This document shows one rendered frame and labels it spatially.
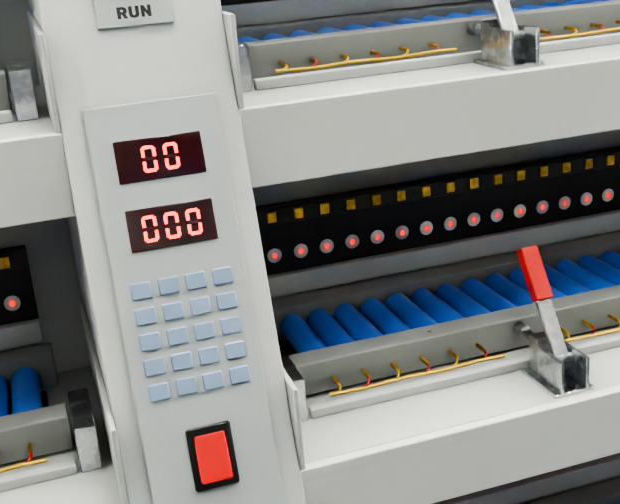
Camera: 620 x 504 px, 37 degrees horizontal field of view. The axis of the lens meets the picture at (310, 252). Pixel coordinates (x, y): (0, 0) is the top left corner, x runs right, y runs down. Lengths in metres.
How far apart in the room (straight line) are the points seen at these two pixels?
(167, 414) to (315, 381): 0.13
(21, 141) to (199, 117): 0.09
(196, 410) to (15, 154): 0.16
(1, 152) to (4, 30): 0.23
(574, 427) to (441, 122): 0.20
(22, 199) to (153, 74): 0.09
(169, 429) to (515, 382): 0.23
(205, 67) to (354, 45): 0.13
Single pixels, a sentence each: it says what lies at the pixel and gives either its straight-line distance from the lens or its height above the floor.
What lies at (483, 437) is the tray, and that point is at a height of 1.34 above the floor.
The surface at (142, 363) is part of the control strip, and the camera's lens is 0.49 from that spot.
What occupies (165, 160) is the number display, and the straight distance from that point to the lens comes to 0.49.
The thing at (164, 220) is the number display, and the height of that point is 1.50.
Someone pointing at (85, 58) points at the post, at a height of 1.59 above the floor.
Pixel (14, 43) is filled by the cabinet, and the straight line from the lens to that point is 0.70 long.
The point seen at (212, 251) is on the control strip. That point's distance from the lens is 0.49.
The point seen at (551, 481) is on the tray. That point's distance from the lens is 0.79.
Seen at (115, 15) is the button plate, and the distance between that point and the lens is 0.50.
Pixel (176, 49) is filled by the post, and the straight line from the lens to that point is 0.50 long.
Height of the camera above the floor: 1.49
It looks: 3 degrees down
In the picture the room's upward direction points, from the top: 9 degrees counter-clockwise
